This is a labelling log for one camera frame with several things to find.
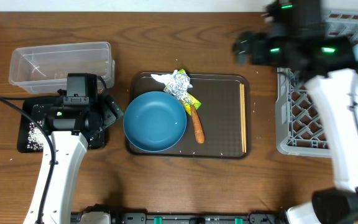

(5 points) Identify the grey dishwasher rack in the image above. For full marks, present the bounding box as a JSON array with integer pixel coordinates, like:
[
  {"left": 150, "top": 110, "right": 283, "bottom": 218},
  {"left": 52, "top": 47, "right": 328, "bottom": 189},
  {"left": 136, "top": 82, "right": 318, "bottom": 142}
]
[{"left": 275, "top": 9, "right": 358, "bottom": 158}]

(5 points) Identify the black plastic tray bin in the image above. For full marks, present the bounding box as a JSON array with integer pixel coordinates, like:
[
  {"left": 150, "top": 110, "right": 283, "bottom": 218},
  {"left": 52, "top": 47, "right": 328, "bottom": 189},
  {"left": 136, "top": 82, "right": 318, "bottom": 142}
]
[{"left": 17, "top": 96, "right": 106, "bottom": 153}]

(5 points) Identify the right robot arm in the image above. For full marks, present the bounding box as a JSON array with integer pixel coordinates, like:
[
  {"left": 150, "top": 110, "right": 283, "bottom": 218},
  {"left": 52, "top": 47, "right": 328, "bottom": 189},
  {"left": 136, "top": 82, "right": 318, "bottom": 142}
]
[{"left": 232, "top": 27, "right": 358, "bottom": 223}]

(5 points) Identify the pile of white rice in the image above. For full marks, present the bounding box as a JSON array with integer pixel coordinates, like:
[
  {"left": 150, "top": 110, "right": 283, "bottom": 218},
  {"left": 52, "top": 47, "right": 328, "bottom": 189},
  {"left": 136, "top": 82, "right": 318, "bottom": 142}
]
[{"left": 27, "top": 105, "right": 47, "bottom": 152}]

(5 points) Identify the brown serving tray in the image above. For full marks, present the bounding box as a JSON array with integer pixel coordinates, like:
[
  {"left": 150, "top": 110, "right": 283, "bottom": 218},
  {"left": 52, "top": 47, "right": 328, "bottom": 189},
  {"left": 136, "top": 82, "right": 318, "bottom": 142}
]
[{"left": 125, "top": 73, "right": 251, "bottom": 159}]

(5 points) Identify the crumpled aluminium foil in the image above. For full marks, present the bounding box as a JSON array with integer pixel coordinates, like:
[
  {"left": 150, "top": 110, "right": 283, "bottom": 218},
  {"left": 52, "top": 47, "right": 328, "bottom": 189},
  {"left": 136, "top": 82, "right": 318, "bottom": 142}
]
[{"left": 164, "top": 69, "right": 193, "bottom": 100}]

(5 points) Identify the wooden chopstick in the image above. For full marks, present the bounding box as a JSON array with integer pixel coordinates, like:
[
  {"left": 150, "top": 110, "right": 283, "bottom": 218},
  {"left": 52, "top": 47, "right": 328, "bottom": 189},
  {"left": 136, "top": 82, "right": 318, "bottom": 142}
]
[
  {"left": 240, "top": 83, "right": 247, "bottom": 153},
  {"left": 239, "top": 83, "right": 246, "bottom": 153}
]

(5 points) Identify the large blue plate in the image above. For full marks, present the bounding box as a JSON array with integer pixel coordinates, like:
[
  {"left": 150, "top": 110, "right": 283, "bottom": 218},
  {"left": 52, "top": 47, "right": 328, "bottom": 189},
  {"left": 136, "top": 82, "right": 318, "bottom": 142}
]
[{"left": 123, "top": 91, "right": 187, "bottom": 152}]

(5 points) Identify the crumpled white tissue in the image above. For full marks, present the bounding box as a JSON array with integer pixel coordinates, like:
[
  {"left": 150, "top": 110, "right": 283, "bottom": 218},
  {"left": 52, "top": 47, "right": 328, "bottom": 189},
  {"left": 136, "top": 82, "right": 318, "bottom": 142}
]
[{"left": 150, "top": 73, "right": 174, "bottom": 86}]

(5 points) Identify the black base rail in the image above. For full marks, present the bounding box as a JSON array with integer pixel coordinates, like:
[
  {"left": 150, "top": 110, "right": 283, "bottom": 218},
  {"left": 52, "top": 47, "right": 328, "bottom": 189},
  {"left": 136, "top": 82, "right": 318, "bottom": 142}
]
[{"left": 70, "top": 204, "right": 288, "bottom": 224}]

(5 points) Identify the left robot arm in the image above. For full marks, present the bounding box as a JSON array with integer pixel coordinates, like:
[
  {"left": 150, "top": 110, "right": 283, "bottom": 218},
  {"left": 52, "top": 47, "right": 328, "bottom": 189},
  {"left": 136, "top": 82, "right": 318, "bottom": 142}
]
[{"left": 24, "top": 94, "right": 123, "bottom": 223}]

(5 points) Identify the clear plastic bin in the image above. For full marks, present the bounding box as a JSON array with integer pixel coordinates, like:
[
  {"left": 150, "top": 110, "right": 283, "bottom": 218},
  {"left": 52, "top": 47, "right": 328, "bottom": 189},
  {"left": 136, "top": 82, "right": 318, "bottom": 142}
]
[{"left": 9, "top": 42, "right": 115, "bottom": 94}]

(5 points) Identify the orange carrot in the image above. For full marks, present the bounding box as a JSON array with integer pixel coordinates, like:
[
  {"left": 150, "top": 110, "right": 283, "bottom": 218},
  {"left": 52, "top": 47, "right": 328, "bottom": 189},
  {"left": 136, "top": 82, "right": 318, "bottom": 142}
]
[{"left": 190, "top": 105, "right": 205, "bottom": 144}]

